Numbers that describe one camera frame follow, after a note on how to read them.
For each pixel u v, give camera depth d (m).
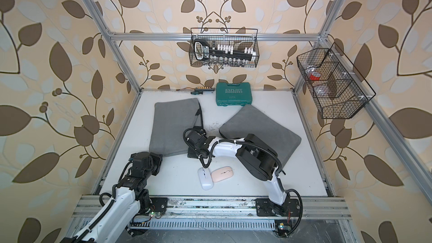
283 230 0.70
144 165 0.68
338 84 0.75
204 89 1.20
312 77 0.82
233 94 1.12
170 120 1.05
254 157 0.50
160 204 0.74
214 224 0.71
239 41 0.94
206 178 0.80
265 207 0.72
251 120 1.02
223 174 0.82
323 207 0.75
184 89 1.24
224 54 0.83
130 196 0.58
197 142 0.71
